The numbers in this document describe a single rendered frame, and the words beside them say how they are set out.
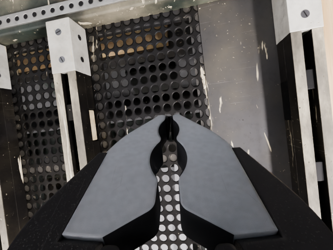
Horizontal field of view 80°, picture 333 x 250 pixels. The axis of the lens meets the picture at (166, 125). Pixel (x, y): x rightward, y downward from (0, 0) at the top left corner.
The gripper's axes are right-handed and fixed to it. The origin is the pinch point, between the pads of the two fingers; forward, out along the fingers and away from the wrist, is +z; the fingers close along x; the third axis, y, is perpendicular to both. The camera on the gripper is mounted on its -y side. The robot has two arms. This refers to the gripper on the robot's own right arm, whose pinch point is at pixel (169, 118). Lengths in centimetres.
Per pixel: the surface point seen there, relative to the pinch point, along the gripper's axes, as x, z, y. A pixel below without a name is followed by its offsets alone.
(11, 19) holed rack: -40, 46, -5
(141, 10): -6.7, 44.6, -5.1
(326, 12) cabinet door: 34, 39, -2
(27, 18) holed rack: -36, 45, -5
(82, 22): -22, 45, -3
